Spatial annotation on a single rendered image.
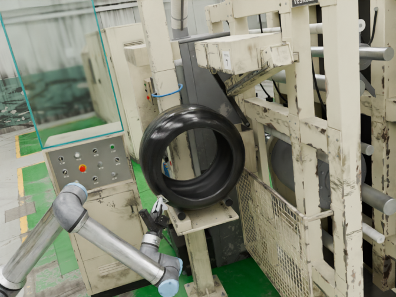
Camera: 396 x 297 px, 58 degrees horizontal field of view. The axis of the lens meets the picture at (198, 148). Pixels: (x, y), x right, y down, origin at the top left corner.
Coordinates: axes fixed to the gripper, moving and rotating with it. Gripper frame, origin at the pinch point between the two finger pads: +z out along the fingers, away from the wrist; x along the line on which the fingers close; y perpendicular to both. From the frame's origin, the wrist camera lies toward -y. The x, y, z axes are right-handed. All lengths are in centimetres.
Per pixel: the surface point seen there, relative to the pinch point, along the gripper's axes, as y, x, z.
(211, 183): 34.4, -0.6, 26.6
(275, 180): 97, 0, 61
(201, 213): 35.9, -5.7, 7.8
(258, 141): 48, 20, 61
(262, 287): 122, -21, -11
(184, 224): 21.1, -1.1, -5.5
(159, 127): -21.5, 14.3, 27.8
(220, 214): 40.9, 5.8, 7.6
